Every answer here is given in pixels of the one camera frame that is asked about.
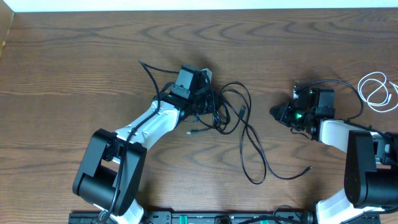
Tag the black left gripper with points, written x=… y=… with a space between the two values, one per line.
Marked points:
x=212 y=95

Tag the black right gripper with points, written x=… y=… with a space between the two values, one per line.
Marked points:
x=282 y=117

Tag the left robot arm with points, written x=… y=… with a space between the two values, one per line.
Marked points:
x=111 y=169

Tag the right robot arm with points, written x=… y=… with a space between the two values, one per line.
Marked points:
x=370 y=181

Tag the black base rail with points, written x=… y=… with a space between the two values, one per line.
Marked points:
x=165 y=217

